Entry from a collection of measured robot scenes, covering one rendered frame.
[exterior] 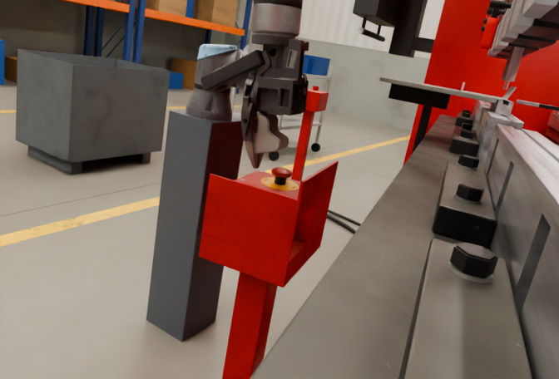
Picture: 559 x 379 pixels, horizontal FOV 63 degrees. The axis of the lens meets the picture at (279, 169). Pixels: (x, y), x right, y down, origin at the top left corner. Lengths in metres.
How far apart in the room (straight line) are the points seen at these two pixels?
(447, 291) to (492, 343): 0.05
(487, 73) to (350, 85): 6.95
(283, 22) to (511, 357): 0.56
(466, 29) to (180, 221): 1.36
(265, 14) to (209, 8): 8.24
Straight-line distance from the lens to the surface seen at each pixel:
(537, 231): 0.32
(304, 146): 3.02
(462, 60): 2.06
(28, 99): 3.47
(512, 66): 1.17
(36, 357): 1.67
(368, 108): 8.78
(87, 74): 3.11
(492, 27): 1.05
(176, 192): 1.52
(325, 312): 0.29
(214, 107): 1.44
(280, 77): 0.71
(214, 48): 1.43
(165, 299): 1.68
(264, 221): 0.72
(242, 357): 0.94
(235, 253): 0.76
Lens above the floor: 1.02
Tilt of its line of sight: 15 degrees down
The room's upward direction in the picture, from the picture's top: 10 degrees clockwise
